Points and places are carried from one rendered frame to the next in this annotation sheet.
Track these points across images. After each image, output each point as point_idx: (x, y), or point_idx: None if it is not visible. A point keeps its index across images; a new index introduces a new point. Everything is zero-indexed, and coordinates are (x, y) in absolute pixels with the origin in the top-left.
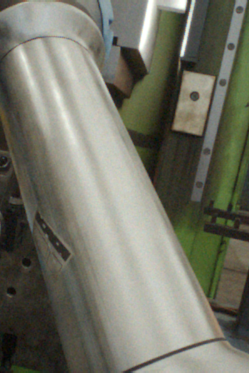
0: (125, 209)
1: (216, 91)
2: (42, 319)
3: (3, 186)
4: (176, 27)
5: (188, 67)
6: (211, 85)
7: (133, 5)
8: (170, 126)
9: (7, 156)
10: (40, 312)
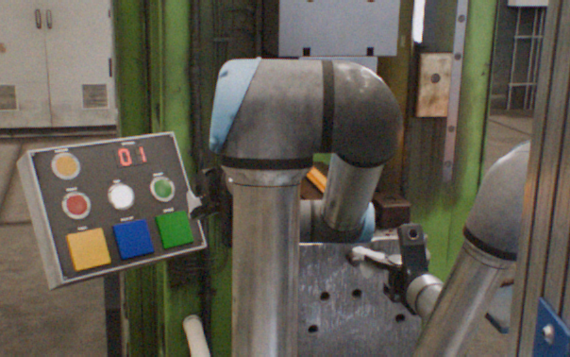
0: None
1: (453, 66)
2: (348, 345)
3: (423, 253)
4: None
5: (423, 48)
6: (449, 63)
7: (385, 12)
8: (412, 112)
9: (416, 228)
10: (344, 339)
